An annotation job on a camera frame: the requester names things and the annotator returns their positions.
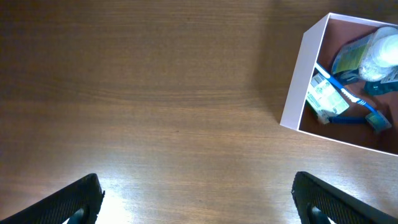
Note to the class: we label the white cardboard box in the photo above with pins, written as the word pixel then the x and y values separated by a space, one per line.
pixel 320 44

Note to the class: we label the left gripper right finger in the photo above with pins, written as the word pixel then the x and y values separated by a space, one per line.
pixel 319 202

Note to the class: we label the clear pump soap bottle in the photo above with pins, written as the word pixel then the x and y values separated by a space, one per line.
pixel 379 62

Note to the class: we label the green soap bar package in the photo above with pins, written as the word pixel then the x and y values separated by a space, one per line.
pixel 325 99

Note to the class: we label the blue white toothbrush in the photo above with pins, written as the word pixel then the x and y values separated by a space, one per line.
pixel 375 118

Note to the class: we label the blue mouthwash bottle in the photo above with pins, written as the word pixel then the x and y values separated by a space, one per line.
pixel 346 64

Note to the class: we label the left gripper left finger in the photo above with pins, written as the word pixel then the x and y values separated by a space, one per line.
pixel 79 202

